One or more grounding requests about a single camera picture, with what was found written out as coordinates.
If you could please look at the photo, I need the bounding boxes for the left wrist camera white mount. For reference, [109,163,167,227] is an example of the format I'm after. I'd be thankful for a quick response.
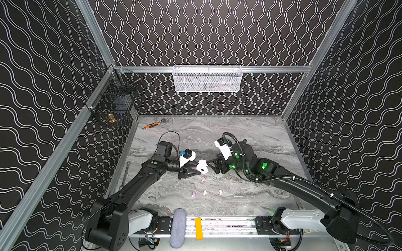
[179,149,196,167]

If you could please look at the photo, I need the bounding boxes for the black thin cable left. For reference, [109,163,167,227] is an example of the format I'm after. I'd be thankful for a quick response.
[156,131,181,154]

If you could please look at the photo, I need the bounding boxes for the brass fitting in basket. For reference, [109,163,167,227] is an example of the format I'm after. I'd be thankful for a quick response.
[107,114,116,123]

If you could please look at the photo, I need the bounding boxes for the aluminium left side rail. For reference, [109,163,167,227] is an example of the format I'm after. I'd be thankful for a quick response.
[1,64,114,251]

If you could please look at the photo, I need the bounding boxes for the yellow tape strip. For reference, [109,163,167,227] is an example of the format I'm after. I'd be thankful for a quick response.
[194,218,203,241]

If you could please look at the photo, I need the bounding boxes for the silver combination wrench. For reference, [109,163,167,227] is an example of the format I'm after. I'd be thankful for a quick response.
[122,161,131,185]

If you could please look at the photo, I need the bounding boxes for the aluminium corner post right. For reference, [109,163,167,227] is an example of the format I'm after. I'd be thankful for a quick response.
[282,0,357,121]

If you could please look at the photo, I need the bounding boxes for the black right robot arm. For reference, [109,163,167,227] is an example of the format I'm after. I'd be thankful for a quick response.
[207,138,359,244]

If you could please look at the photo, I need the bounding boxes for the white mesh wall basket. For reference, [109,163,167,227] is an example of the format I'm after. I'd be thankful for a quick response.
[172,70,243,93]

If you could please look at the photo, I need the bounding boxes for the black corrugated cable right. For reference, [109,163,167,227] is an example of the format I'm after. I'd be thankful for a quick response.
[222,132,395,247]

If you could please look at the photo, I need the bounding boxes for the aluminium corner post left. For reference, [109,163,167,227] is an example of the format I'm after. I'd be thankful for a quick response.
[76,0,116,66]

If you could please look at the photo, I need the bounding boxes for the aluminium horizontal back rail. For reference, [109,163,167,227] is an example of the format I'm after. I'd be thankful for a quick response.
[115,65,312,74]

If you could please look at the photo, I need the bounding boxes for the black wire wall basket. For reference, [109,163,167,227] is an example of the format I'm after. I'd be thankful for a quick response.
[89,70,143,128]

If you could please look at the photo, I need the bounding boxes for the grey foam roller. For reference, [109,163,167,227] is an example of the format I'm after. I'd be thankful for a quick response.
[170,208,187,248]

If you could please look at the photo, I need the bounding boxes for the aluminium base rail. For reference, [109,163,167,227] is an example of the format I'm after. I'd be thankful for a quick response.
[131,215,338,238]

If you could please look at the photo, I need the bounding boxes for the adjustable wrench orange handle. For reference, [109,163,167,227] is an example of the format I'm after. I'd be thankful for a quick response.
[142,118,167,130]

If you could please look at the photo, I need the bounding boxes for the pink earbud charging case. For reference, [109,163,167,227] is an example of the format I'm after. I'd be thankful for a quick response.
[196,160,208,174]

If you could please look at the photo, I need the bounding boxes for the aluminium corner post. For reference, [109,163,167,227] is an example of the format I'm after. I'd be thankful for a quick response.
[76,0,116,66]
[282,0,357,121]

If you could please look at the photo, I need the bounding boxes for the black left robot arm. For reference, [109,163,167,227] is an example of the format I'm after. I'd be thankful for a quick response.
[83,141,201,251]

